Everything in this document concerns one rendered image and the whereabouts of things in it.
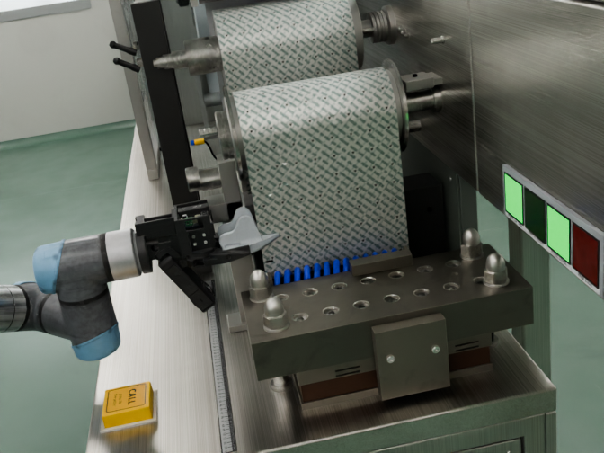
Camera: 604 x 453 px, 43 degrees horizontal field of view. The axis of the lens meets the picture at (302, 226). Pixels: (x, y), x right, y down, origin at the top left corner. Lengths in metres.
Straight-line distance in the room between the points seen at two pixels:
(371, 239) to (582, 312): 1.97
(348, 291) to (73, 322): 0.42
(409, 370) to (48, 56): 5.94
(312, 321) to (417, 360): 0.15
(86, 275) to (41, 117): 5.78
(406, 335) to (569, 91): 0.41
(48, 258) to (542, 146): 0.70
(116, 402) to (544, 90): 0.74
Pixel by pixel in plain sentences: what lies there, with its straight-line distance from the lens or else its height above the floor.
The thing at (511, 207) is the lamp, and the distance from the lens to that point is 1.02.
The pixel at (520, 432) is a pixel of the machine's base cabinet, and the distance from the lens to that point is 1.17.
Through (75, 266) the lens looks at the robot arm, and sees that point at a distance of 1.17.
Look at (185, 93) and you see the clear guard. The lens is 2.18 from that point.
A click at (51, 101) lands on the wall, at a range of 6.88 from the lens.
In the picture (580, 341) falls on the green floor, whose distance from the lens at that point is 2.95.
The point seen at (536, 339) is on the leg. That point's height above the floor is 0.72.
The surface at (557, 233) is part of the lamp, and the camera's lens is 0.91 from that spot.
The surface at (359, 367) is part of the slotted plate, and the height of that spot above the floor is 0.95.
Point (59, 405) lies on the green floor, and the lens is 3.02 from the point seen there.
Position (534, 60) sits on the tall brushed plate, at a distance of 0.91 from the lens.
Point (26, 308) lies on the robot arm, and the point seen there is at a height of 1.04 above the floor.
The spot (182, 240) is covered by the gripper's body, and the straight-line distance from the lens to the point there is 1.15.
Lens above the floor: 1.56
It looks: 23 degrees down
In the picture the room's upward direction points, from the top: 8 degrees counter-clockwise
